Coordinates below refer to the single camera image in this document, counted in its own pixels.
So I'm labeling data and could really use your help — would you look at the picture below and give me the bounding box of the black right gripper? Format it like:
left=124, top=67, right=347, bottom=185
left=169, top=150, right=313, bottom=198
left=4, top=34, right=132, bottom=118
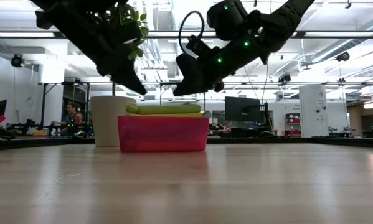
left=172, top=35, right=265, bottom=97

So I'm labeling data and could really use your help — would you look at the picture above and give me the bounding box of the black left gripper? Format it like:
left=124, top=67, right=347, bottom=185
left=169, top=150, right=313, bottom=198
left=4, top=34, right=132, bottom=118
left=57, top=12, right=148, bottom=96

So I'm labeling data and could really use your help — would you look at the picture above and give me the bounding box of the green fluffy towel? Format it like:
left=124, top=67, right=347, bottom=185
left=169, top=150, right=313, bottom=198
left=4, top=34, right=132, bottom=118
left=125, top=101, right=202, bottom=115

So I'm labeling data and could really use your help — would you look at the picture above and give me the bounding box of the yellow microfiber towel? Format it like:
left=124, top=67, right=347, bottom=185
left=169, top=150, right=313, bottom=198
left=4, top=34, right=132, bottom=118
left=125, top=111, right=205, bottom=118

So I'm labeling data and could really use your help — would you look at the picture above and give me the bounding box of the white plant pot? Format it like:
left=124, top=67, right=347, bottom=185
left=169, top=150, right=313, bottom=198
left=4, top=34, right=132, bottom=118
left=90, top=95, right=138, bottom=147

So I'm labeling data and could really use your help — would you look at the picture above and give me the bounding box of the green leafy small tree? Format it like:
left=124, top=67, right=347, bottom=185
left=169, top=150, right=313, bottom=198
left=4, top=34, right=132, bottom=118
left=89, top=0, right=149, bottom=96

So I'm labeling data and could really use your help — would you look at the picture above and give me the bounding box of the black computer monitor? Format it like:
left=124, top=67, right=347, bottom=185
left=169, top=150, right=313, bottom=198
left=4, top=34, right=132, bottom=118
left=224, top=96, right=270, bottom=129

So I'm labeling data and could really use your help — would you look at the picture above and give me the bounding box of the pink plastic bin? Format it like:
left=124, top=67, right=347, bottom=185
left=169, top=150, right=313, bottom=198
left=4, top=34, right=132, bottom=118
left=117, top=115, right=210, bottom=153

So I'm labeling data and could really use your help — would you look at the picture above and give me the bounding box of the person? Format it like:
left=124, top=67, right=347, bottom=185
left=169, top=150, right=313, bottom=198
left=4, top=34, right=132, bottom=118
left=50, top=102, right=84, bottom=136

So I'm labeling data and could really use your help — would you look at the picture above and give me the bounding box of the red parts shelf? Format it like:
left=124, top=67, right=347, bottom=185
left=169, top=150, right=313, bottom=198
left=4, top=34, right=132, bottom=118
left=285, top=112, right=302, bottom=137

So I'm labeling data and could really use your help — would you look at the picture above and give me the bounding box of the white cabinet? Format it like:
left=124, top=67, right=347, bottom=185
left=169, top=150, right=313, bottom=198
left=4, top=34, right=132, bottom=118
left=299, top=84, right=329, bottom=138

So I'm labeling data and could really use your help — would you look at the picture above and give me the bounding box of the small black monitor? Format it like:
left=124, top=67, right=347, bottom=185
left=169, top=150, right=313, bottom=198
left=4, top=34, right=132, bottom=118
left=0, top=99, right=8, bottom=121

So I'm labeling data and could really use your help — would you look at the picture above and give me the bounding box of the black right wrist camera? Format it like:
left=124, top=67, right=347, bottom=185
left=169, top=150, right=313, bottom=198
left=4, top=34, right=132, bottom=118
left=186, top=34, right=220, bottom=62

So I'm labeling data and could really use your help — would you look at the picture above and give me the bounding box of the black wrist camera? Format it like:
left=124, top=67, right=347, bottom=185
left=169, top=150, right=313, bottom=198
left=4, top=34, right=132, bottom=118
left=186, top=34, right=220, bottom=62
left=108, top=20, right=143, bottom=46

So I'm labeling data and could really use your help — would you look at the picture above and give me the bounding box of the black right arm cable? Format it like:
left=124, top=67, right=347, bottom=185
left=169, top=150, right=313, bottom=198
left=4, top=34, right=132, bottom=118
left=177, top=10, right=206, bottom=57

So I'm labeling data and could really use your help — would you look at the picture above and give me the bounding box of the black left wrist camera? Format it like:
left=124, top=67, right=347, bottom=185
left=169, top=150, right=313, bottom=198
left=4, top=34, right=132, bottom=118
left=108, top=20, right=143, bottom=46

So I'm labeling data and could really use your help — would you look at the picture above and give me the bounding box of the black aluminium rig frame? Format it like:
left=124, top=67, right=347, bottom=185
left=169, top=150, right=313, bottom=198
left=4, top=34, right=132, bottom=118
left=0, top=0, right=373, bottom=152

